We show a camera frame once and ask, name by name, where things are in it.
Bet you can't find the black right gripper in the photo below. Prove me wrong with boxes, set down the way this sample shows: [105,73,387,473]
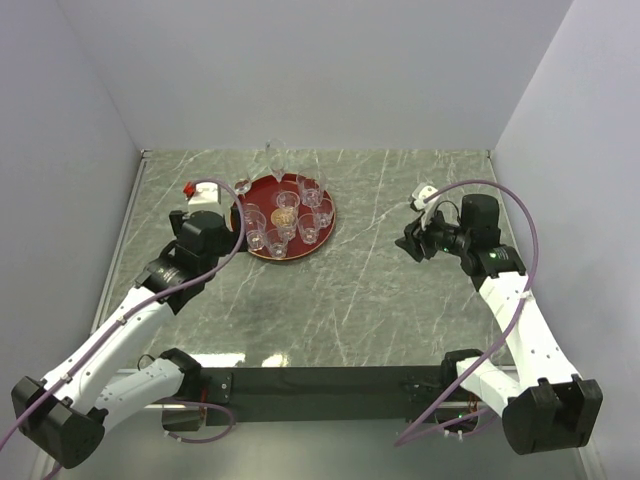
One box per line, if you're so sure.
[395,205,472,263]

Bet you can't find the clear faceted tumbler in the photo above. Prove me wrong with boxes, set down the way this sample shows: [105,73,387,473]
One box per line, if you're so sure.
[296,173,326,208]
[244,203,266,251]

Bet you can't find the clear stemmed wine glass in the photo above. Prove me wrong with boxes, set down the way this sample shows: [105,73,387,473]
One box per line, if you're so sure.
[234,175,253,196]

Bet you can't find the small clear shot glass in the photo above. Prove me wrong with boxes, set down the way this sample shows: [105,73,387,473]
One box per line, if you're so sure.
[276,191,300,215]
[297,213,320,245]
[265,228,288,260]
[312,198,334,229]
[271,207,298,241]

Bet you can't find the tall clear champagne flute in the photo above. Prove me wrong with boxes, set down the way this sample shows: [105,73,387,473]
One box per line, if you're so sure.
[265,138,289,205]

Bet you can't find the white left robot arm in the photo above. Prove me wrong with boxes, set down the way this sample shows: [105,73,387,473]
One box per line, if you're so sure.
[11,210,239,469]

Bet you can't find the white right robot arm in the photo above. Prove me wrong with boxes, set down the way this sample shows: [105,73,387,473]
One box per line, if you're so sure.
[396,186,603,455]

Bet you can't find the red round lacquer tray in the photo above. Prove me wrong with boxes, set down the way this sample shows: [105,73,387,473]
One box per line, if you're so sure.
[241,173,336,261]

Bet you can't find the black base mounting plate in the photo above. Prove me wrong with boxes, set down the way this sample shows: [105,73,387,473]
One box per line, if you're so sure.
[203,366,442,423]

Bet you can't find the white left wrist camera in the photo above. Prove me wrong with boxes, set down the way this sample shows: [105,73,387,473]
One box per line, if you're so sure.
[183,182,221,213]

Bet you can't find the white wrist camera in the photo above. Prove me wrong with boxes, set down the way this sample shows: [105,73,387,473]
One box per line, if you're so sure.
[409,183,440,230]
[183,182,221,213]

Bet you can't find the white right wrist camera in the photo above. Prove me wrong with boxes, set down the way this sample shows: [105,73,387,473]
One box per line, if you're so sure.
[409,183,440,230]

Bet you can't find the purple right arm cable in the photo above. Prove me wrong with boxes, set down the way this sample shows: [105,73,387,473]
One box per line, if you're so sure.
[394,179,539,448]

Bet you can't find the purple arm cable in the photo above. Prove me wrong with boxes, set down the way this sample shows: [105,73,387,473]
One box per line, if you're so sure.
[0,178,249,451]
[394,179,539,448]

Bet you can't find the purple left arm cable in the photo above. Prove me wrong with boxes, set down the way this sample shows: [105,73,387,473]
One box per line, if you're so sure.
[0,178,249,451]

